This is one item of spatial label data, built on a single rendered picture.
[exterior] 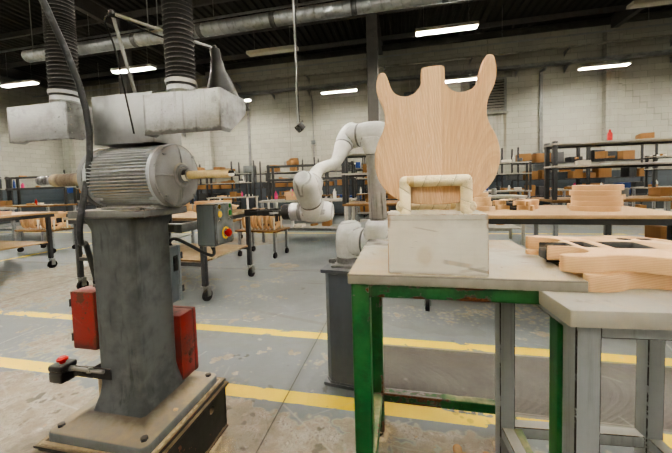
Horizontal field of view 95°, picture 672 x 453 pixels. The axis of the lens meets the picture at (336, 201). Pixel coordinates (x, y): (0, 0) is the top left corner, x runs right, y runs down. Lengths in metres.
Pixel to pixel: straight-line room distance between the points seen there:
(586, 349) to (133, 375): 1.52
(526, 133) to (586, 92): 2.21
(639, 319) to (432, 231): 0.47
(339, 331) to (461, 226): 1.22
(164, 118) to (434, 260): 1.00
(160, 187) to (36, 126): 0.57
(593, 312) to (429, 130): 0.58
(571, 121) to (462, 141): 12.59
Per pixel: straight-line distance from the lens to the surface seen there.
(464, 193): 0.92
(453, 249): 0.93
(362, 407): 1.13
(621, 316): 0.95
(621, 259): 1.10
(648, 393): 1.76
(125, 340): 1.58
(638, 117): 14.44
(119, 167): 1.42
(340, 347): 2.00
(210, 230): 1.56
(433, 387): 2.16
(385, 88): 0.99
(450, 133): 0.96
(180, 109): 1.22
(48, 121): 1.65
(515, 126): 12.87
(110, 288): 1.56
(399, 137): 0.95
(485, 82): 1.00
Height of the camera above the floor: 1.19
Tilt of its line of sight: 3 degrees down
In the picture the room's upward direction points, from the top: 2 degrees counter-clockwise
